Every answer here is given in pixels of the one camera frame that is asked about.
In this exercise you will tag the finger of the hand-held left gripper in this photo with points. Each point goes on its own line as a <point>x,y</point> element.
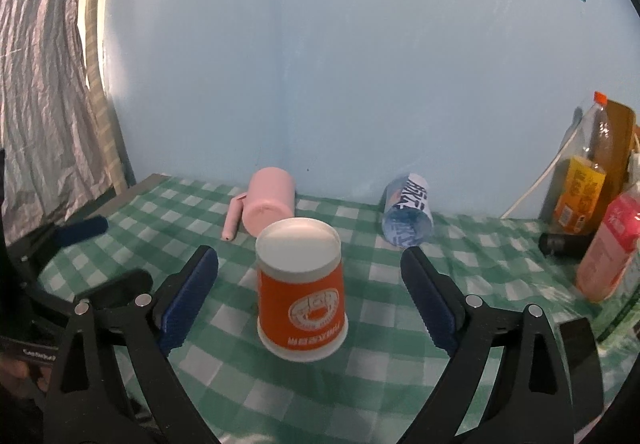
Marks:
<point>82,229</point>
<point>122,286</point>

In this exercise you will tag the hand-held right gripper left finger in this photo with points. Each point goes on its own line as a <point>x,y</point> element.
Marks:
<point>184,304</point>

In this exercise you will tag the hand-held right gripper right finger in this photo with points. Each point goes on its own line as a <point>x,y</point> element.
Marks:
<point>431,304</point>

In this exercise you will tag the orange paper cup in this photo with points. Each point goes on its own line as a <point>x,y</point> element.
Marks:
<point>300,289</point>

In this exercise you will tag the green checkered tablecloth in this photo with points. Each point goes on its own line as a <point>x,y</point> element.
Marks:
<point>380,374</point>

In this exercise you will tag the pink mug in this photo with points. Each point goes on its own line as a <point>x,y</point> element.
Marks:
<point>267,204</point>

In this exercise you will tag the grey pleated curtain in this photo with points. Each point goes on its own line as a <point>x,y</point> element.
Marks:
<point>40,98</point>

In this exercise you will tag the small black object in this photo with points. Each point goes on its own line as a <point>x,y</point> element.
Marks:
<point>562,244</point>

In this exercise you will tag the pink drink carton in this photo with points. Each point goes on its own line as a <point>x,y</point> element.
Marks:
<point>607,249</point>

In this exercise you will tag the plastic bottle with orange cap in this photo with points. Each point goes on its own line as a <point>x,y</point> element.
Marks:
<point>582,173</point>

